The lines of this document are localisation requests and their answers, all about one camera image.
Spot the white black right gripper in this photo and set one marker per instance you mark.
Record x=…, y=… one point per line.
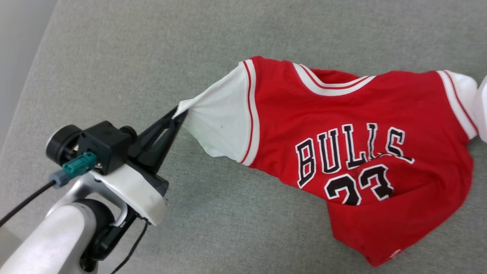
x=482, y=110

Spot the red white Bulls jersey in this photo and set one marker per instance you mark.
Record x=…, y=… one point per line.
x=342, y=114

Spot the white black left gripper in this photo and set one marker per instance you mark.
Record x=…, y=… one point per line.
x=133, y=190

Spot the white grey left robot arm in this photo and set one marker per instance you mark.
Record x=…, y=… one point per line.
x=49, y=236

